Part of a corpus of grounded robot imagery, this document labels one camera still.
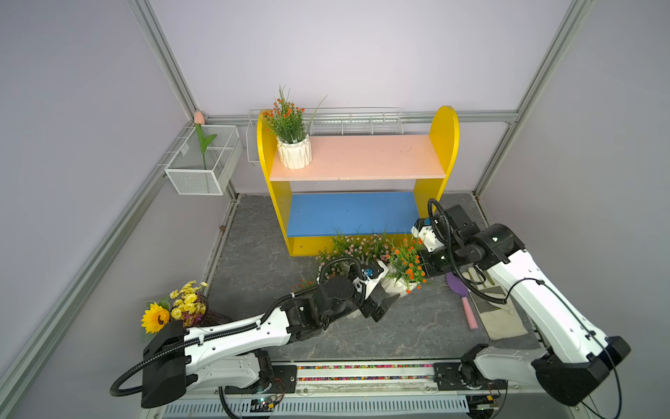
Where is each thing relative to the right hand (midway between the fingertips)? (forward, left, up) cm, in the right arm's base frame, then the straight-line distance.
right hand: (415, 266), depth 71 cm
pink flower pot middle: (+11, +14, -8) cm, 19 cm away
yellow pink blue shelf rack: (+48, +14, -15) cm, 52 cm away
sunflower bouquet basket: (-11, +58, +1) cm, 59 cm away
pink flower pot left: (+11, +26, -12) cm, 31 cm away
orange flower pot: (-7, +6, +10) cm, 14 cm away
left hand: (-5, +9, 0) cm, 10 cm away
